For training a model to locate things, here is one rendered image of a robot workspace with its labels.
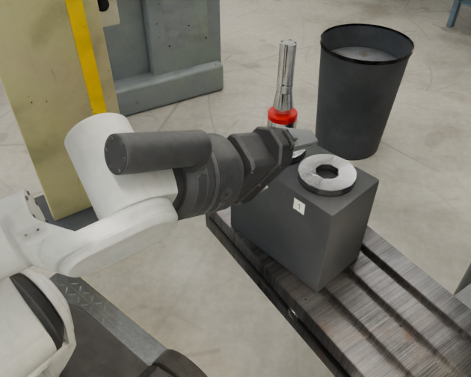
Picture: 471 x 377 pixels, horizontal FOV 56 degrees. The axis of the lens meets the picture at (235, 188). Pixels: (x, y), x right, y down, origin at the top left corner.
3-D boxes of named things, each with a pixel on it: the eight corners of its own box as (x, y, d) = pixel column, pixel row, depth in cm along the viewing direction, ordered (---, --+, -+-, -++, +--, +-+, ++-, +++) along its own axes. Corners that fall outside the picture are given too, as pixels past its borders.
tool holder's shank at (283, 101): (290, 117, 68) (297, 48, 61) (270, 114, 69) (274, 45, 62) (294, 108, 71) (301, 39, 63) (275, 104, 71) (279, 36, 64)
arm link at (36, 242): (182, 232, 44) (48, 298, 40) (143, 158, 46) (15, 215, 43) (179, 209, 38) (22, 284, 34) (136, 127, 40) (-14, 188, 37)
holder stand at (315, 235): (316, 295, 75) (333, 209, 62) (229, 225, 87) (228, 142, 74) (359, 256, 81) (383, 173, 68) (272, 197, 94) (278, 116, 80)
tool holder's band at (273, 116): (293, 126, 68) (294, 121, 68) (264, 121, 69) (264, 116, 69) (300, 111, 72) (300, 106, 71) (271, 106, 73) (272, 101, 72)
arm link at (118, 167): (186, 232, 49) (93, 256, 41) (145, 153, 52) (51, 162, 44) (245, 173, 42) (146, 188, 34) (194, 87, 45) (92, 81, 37)
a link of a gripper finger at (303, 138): (317, 149, 57) (288, 152, 53) (303, 129, 58) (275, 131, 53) (325, 141, 56) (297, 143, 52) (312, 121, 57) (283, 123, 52)
